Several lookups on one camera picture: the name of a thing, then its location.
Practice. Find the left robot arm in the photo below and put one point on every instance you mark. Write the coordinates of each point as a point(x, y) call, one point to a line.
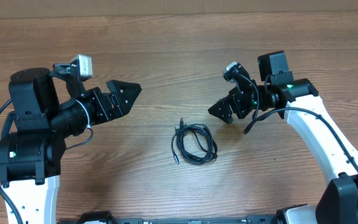
point(49, 106)

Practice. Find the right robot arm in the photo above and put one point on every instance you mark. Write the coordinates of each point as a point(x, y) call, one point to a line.
point(299, 103)

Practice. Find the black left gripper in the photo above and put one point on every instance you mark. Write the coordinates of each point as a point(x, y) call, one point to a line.
point(104, 112)

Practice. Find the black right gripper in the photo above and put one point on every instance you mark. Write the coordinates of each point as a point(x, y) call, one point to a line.
point(225, 107)

